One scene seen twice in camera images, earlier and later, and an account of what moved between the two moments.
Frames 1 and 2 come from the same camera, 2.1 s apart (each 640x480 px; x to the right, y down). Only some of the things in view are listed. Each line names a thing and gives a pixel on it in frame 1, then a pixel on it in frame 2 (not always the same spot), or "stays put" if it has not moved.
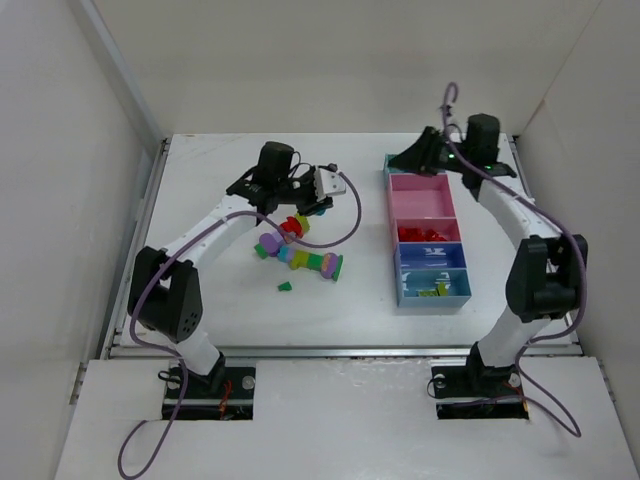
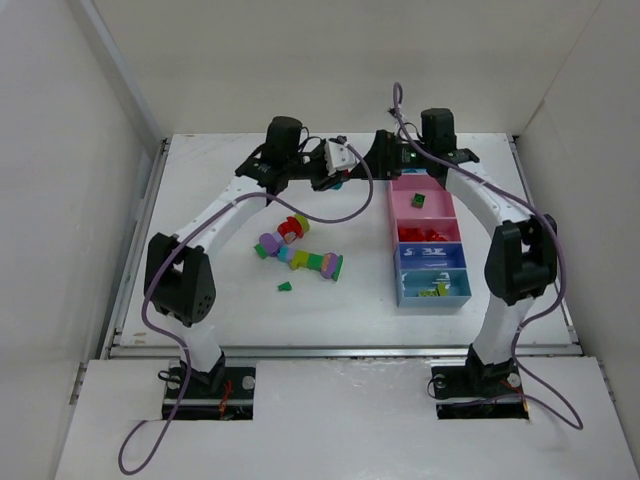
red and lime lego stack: (297, 225) stays put
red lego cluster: (429, 235) stays put
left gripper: (307, 201) → (322, 180)
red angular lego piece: (411, 234) stays put
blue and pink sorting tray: (429, 260) stays put
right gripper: (426, 154) → (377, 156)
